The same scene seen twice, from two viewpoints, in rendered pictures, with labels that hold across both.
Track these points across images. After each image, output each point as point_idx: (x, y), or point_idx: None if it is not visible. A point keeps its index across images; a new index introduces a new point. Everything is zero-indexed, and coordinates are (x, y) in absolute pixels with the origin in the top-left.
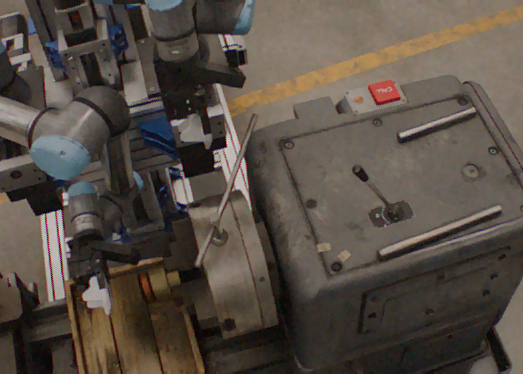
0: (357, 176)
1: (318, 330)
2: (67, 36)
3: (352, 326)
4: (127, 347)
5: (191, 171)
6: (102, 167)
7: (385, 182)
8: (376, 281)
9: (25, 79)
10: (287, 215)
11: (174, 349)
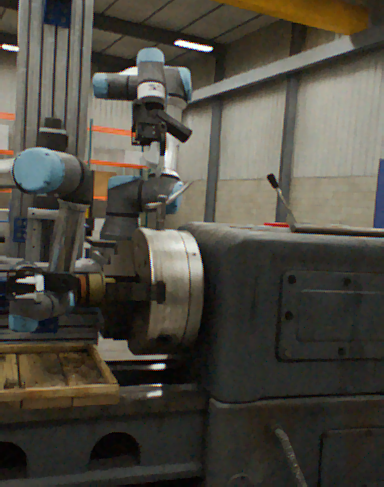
0: (270, 179)
1: (242, 303)
2: (40, 197)
3: (270, 336)
4: (32, 377)
5: (110, 330)
6: (50, 256)
7: (287, 230)
8: (293, 242)
9: None
10: (213, 228)
11: (84, 380)
